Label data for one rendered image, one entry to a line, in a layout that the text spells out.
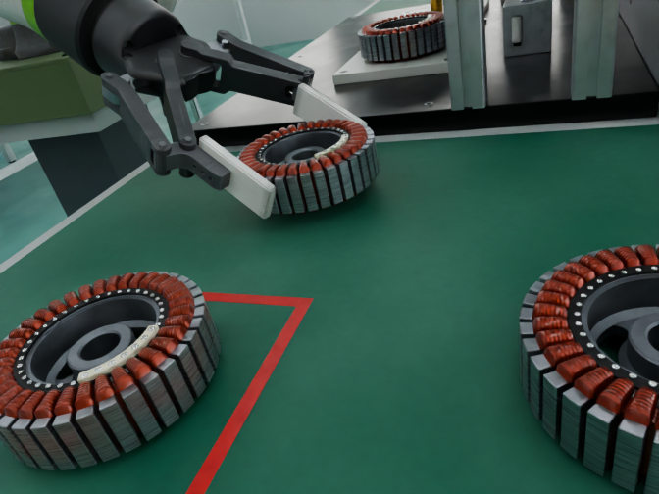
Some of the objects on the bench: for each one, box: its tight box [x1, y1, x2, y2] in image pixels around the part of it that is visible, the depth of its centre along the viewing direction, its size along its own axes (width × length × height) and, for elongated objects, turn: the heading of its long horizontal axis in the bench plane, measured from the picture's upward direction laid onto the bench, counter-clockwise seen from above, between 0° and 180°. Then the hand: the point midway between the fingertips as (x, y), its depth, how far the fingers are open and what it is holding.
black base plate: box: [192, 0, 659, 147], centre depth 76 cm, size 47×64×2 cm
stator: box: [0, 272, 221, 470], centre depth 27 cm, size 11×11×4 cm
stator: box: [236, 119, 380, 215], centre depth 42 cm, size 11×11×4 cm
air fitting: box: [512, 16, 523, 46], centre depth 57 cm, size 1×1×3 cm
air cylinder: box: [502, 0, 552, 57], centre depth 60 cm, size 5×8×6 cm
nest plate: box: [332, 45, 448, 85], centre depth 66 cm, size 15×15×1 cm
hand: (301, 155), depth 41 cm, fingers closed on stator, 11 cm apart
